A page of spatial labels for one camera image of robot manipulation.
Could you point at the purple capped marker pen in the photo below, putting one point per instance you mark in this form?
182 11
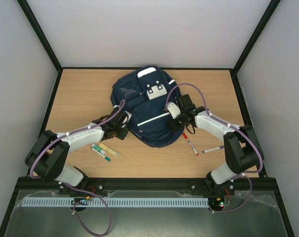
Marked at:
213 149

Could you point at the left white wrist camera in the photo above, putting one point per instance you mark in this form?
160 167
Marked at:
128 117

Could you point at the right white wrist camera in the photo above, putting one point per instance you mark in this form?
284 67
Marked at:
172 109

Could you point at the navy blue school backpack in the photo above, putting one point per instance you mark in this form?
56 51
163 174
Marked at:
145 92

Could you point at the green white glue stick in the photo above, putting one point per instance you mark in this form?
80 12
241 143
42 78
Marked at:
99 149

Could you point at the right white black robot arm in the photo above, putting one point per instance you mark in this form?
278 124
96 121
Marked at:
242 152

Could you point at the light blue slotted cable duct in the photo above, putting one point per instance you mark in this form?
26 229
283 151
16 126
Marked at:
113 202

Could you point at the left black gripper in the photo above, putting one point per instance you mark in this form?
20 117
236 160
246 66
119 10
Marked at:
123 135

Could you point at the green capped marker pen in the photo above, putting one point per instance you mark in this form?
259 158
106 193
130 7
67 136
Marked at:
100 154

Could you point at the yellow highlighter pen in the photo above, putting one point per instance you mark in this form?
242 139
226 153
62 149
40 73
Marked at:
109 150

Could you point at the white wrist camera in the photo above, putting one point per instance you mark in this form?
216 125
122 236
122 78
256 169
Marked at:
172 109
128 117

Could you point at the black enclosure frame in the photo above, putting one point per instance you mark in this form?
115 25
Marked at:
24 183

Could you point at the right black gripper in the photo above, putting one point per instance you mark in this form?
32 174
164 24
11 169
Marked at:
173 124

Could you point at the red capped marker pen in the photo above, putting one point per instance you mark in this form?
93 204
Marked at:
190 143

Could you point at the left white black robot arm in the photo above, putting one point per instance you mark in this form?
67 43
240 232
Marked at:
47 158

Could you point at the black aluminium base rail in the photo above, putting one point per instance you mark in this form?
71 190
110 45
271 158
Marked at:
193 186

